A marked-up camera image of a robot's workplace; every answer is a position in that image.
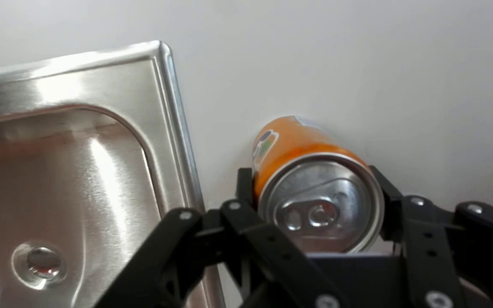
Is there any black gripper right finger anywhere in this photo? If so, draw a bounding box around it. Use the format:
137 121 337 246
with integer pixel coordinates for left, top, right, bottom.
370 164 493 308

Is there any stainless steel sink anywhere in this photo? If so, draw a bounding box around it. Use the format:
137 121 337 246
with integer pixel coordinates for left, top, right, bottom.
0 37 226 308

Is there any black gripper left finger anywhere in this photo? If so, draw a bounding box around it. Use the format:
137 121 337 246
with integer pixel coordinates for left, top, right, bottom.
93 166 346 308

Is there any orange soda can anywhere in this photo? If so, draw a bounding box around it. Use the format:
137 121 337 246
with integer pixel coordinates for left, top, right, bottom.
250 114 387 256

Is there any round sink drain strainer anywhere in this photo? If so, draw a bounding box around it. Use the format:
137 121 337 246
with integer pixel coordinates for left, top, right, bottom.
10 241 70 292

